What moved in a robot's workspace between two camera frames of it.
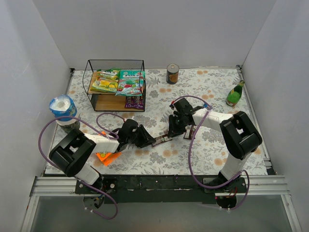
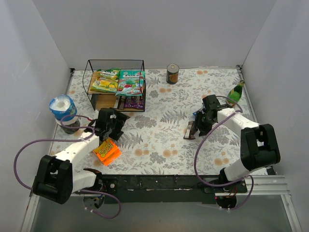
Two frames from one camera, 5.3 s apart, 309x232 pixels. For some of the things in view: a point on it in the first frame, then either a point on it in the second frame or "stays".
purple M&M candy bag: (138, 102) stays
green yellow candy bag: (106, 80) stays
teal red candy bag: (131, 82) stays
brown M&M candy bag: (130, 101) stays
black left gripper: (143, 136) -> (118, 125)
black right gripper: (175, 122) -> (200, 123)
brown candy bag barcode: (189, 130) stays
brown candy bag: (161, 139) -> (122, 102)
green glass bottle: (234, 94) stays
